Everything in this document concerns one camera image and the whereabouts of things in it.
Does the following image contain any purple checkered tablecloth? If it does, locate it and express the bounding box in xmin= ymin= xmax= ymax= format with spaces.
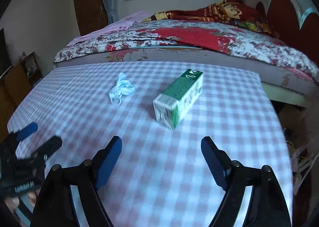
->
xmin=8 ymin=62 xmax=293 ymax=226

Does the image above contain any red heart-shaped headboard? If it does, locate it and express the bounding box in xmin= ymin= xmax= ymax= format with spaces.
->
xmin=255 ymin=0 xmax=319 ymax=64

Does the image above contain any bed with floral sheet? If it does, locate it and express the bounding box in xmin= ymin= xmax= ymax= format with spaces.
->
xmin=54 ymin=20 xmax=318 ymax=107

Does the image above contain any left human hand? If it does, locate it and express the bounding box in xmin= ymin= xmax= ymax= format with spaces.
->
xmin=4 ymin=189 xmax=40 ymax=213

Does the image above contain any white wifi router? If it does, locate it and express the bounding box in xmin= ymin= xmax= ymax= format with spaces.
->
xmin=287 ymin=142 xmax=318 ymax=195

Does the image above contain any pink folded cloth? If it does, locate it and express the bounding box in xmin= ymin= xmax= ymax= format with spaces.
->
xmin=67 ymin=11 xmax=152 ymax=47

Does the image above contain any green white carton box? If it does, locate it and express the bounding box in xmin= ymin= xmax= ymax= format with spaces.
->
xmin=153 ymin=69 xmax=204 ymax=130

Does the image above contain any crumpled white tissue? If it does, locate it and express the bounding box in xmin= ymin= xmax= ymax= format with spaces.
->
xmin=109 ymin=73 xmax=135 ymax=104

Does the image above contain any dark side cabinet left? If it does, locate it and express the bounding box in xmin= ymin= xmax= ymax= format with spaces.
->
xmin=0 ymin=29 xmax=43 ymax=141

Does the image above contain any brown wooden door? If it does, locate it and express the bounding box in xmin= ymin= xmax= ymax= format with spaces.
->
xmin=74 ymin=0 xmax=108 ymax=35

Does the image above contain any red patterned blanket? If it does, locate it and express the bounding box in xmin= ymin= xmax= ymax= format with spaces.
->
xmin=143 ymin=0 xmax=272 ymax=35

